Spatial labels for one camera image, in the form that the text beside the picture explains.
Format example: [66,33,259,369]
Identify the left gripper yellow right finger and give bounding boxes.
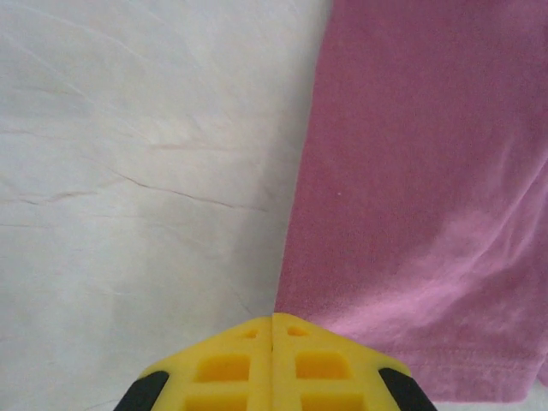
[271,312,436,411]

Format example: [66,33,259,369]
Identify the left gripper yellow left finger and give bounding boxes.
[112,314,275,411]

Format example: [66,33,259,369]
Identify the pink t-shirt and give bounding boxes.
[273,0,548,407]

